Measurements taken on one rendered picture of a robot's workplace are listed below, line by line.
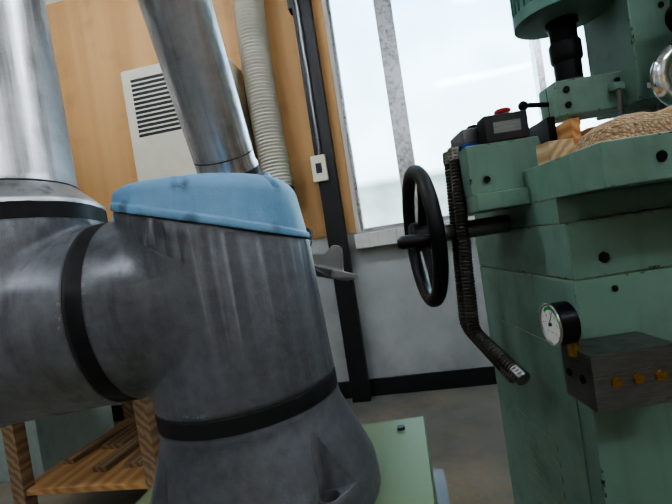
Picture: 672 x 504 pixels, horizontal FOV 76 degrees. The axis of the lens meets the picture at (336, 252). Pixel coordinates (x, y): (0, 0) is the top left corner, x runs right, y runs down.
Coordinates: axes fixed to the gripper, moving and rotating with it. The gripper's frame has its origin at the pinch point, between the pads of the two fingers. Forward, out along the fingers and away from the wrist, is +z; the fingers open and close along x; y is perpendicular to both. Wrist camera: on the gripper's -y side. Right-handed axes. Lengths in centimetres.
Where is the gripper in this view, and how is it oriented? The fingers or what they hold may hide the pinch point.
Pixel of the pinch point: (350, 278)
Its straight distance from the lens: 77.9
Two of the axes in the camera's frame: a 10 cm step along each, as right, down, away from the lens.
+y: 2.1, -9.8, -0.1
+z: 9.8, 2.1, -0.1
